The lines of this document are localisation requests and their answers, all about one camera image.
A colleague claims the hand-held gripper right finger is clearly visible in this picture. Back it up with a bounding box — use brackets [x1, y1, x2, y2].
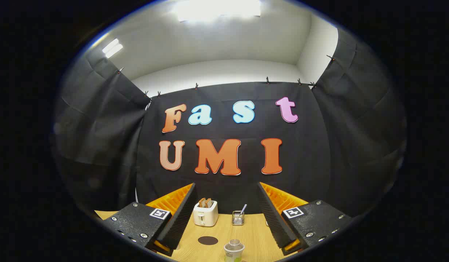
[256, 182, 353, 256]

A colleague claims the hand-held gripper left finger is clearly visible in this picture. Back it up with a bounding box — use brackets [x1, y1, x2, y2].
[103, 183, 199, 257]

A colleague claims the clear juice bottle white label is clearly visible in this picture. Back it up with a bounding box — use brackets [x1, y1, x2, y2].
[224, 239, 245, 262]

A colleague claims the cream toaster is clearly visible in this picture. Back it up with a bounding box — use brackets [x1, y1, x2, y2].
[193, 199, 219, 227]

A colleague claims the wooden table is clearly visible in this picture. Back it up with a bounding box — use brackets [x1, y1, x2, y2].
[95, 210, 305, 262]

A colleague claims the small ceiling light panel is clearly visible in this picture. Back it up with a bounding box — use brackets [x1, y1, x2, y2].
[102, 38, 124, 59]

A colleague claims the large ceiling light panel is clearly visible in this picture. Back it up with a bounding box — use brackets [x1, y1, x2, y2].
[177, 0, 261, 21]

